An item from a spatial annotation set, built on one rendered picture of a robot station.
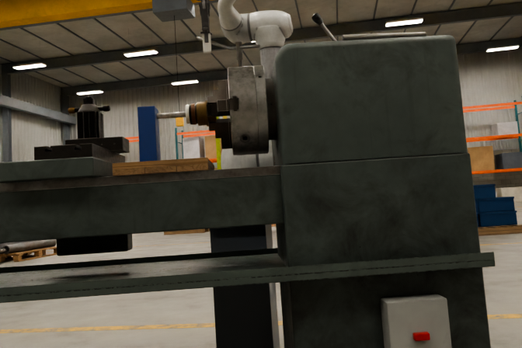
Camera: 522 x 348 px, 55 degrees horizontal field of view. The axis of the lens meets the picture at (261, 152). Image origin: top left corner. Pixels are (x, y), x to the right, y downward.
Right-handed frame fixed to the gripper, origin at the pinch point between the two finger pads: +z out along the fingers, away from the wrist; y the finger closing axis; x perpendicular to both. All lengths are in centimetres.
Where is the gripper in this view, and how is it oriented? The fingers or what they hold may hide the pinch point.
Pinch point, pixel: (207, 43)
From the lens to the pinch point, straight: 187.2
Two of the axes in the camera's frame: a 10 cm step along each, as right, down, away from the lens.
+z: 0.6, 10.0, 0.0
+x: 10.0, -0.6, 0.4
